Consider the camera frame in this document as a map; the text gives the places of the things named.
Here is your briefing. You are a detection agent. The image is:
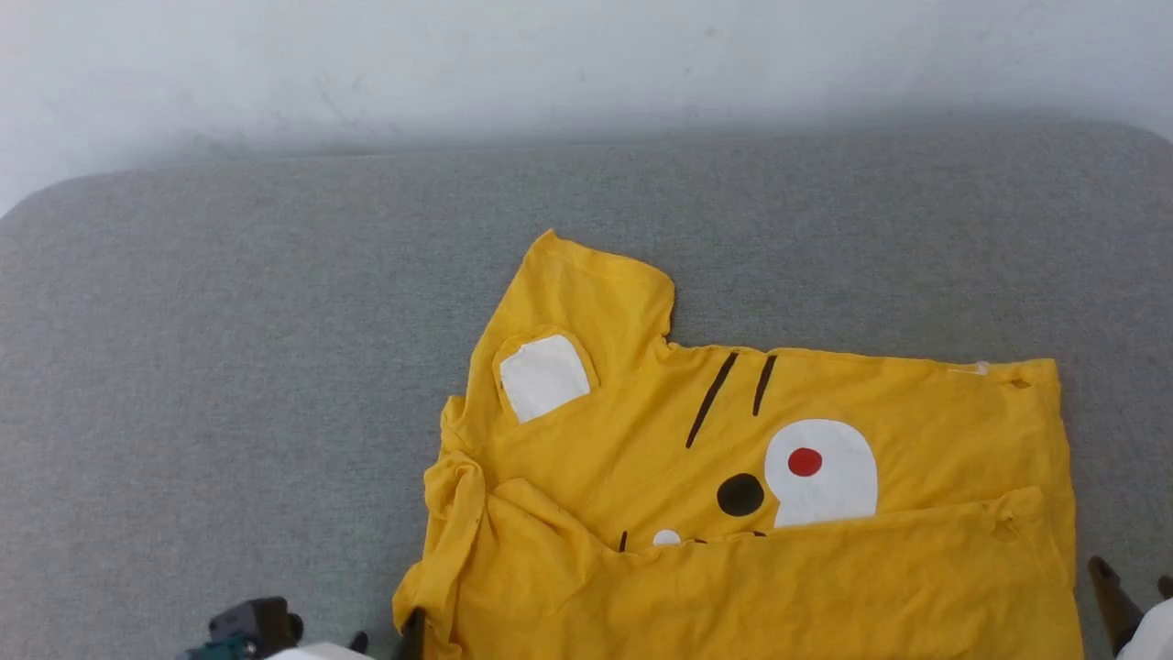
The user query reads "teal left cable connector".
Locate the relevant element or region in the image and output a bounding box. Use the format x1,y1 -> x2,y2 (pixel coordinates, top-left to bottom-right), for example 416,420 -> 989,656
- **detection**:
179,635 -> 259,660

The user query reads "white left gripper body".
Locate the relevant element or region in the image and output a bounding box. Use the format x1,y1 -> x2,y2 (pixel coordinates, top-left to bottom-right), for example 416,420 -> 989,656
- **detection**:
261,643 -> 377,660

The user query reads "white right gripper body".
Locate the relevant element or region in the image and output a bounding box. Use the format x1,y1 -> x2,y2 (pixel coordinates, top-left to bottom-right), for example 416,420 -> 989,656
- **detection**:
1118,599 -> 1173,660

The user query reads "yellow tiger face t-shirt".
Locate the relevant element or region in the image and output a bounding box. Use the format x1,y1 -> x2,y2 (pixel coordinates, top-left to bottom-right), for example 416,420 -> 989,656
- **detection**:
392,229 -> 1085,660

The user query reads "grey fabric sofa cushion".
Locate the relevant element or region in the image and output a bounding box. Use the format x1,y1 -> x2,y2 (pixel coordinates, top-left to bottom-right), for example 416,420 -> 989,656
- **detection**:
0,119 -> 1173,660

